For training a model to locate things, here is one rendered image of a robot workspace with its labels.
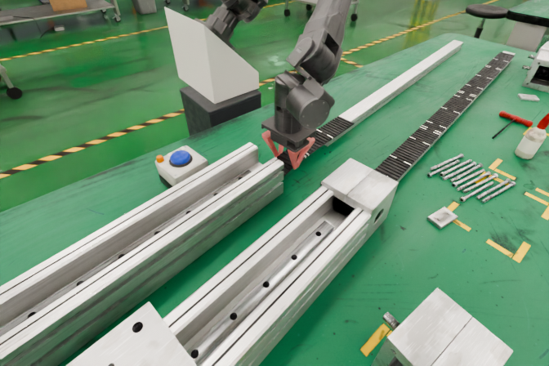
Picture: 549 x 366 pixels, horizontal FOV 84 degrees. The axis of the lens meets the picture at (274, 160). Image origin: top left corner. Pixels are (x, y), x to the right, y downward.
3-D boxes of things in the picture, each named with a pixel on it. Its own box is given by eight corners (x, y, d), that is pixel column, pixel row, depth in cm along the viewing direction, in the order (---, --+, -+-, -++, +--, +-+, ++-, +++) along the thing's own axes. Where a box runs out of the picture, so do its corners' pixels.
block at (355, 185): (333, 186, 66) (339, 152, 60) (386, 217, 60) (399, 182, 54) (307, 209, 61) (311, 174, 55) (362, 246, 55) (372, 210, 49)
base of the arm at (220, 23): (216, 43, 98) (190, 21, 88) (230, 21, 98) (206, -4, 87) (234, 53, 94) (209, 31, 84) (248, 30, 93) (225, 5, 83)
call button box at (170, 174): (190, 164, 72) (185, 143, 68) (216, 184, 67) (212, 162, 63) (160, 181, 68) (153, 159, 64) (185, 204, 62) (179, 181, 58)
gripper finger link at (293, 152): (293, 180, 65) (295, 145, 59) (270, 165, 69) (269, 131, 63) (313, 165, 69) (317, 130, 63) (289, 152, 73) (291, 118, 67)
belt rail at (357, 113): (451, 46, 133) (453, 39, 132) (461, 49, 131) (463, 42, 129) (314, 140, 80) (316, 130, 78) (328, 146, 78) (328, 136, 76)
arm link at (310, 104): (331, 62, 61) (305, 34, 55) (367, 87, 52) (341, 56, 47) (291, 109, 63) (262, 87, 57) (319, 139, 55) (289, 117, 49)
